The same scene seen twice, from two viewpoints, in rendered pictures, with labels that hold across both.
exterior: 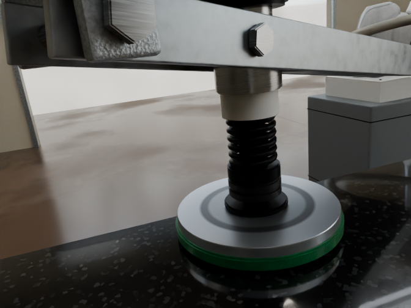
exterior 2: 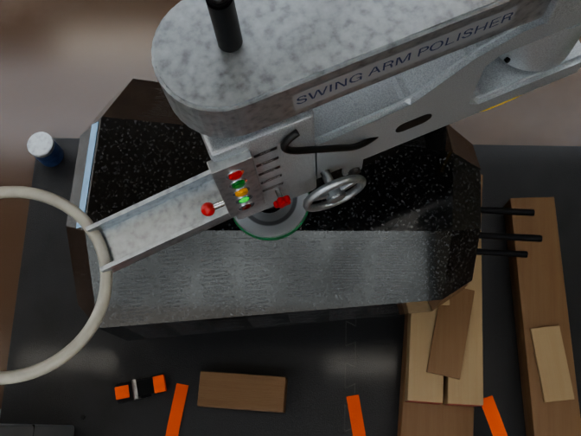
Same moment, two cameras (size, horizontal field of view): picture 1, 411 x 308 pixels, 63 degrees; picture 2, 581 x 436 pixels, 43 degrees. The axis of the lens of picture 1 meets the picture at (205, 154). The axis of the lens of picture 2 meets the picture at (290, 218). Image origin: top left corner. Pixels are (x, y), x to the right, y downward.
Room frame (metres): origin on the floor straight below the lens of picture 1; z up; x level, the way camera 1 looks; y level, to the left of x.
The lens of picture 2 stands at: (0.93, 0.25, 2.74)
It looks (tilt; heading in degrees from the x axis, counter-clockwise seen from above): 74 degrees down; 206
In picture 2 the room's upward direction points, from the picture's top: 10 degrees counter-clockwise
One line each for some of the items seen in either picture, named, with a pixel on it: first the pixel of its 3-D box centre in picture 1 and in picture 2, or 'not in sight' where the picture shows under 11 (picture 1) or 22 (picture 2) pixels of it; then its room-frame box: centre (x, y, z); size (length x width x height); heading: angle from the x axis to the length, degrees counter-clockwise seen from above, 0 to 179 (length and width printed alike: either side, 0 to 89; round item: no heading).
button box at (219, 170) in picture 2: not in sight; (238, 184); (0.54, -0.04, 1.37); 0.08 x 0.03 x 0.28; 130
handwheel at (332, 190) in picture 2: not in sight; (328, 179); (0.43, 0.11, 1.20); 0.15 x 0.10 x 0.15; 130
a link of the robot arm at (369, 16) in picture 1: (379, 32); not in sight; (1.44, -0.76, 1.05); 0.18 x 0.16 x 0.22; 85
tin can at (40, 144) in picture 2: not in sight; (46, 150); (0.26, -1.09, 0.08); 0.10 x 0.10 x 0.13
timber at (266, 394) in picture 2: not in sight; (243, 392); (0.90, -0.06, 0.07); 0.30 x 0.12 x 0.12; 103
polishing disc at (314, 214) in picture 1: (255, 206); (269, 199); (0.41, -0.06, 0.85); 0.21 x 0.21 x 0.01
